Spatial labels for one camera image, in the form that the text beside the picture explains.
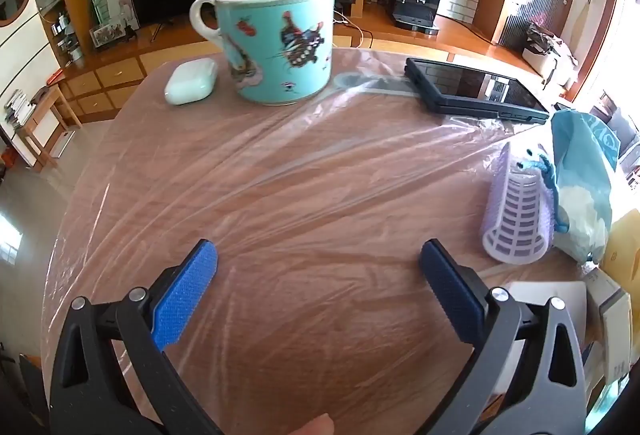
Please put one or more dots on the purple hair roller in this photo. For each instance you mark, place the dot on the purple hair roller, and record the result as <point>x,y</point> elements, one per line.
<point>520,215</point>

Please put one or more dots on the white flat box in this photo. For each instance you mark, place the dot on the white flat box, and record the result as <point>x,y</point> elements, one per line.
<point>540,289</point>

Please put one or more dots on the white earbuds case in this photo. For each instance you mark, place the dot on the white earbuds case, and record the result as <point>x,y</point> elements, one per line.
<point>191,82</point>

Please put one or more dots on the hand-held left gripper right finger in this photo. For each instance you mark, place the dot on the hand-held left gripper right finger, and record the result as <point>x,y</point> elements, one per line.
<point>450,290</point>

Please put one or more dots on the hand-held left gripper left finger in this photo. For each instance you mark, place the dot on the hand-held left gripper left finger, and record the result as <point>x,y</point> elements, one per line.
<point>185,295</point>

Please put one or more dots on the blue and white bag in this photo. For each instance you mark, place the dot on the blue and white bag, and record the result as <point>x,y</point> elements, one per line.
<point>580,165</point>

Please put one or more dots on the small wooden stool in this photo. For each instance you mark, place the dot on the small wooden stool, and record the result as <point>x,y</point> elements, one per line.
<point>42,115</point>

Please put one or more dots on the pile of bags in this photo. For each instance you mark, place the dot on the pile of bags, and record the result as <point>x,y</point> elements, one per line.
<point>547,52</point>

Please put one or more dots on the tan cardboard box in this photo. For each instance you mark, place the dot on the tan cardboard box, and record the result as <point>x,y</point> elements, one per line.
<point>625,245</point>

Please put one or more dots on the small picture frame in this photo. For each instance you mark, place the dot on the small picture frame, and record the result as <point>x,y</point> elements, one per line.
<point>106,35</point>

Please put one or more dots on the person's left hand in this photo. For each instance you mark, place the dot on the person's left hand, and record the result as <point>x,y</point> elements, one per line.
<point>315,426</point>

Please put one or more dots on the black tablet in case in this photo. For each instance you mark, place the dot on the black tablet in case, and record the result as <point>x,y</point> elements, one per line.
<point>475,85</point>

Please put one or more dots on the teal patterned mug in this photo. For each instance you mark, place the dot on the teal patterned mug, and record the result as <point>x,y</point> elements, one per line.
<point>280,40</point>

